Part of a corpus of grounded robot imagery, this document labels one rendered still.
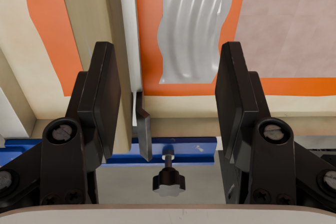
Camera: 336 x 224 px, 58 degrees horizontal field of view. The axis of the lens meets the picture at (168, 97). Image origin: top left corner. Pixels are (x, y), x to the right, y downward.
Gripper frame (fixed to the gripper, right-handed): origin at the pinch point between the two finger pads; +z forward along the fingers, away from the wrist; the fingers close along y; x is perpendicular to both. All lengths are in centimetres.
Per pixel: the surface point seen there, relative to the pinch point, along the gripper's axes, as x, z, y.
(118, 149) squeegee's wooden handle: -18.6, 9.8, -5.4
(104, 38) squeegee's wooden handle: -3.9, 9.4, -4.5
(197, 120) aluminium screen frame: -26.6, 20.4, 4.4
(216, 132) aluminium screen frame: -26.7, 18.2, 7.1
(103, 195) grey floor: -267, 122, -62
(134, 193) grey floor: -264, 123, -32
